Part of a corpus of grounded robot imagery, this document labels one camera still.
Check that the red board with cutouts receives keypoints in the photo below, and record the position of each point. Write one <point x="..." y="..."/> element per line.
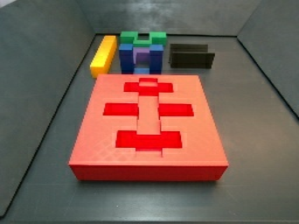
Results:
<point x="148" y="131"/>

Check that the yellow long block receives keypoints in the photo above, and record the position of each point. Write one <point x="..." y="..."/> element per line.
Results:
<point x="104" y="55"/>

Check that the blue U-shaped block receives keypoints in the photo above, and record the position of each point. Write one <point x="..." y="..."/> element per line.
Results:
<point x="152" y="67"/>

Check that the green stepped block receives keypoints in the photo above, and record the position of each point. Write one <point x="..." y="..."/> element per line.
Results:
<point x="130" y="41"/>

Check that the black fixture bracket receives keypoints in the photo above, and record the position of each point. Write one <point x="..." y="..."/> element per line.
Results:
<point x="190" y="56"/>

